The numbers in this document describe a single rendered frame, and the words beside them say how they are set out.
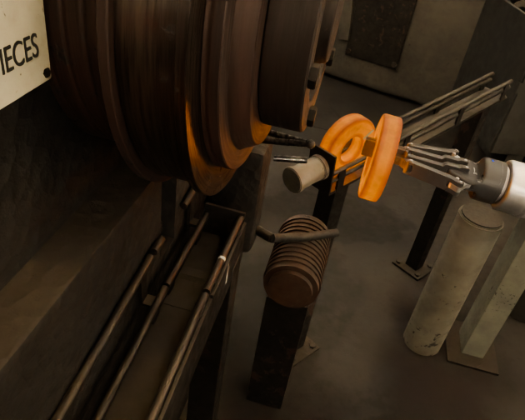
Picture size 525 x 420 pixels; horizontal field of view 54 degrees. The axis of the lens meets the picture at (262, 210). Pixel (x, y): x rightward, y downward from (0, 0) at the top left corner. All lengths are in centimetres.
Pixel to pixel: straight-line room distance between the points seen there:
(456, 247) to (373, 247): 65
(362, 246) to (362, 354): 54
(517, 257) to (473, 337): 33
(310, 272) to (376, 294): 81
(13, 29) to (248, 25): 18
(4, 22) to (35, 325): 26
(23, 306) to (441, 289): 125
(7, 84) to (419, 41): 302
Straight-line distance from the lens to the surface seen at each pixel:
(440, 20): 330
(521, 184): 95
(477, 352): 184
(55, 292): 56
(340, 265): 198
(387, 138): 88
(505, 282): 164
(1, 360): 51
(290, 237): 109
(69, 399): 64
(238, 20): 46
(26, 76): 48
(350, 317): 180
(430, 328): 169
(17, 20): 46
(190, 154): 48
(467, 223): 146
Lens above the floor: 126
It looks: 36 degrees down
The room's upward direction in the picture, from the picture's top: 10 degrees clockwise
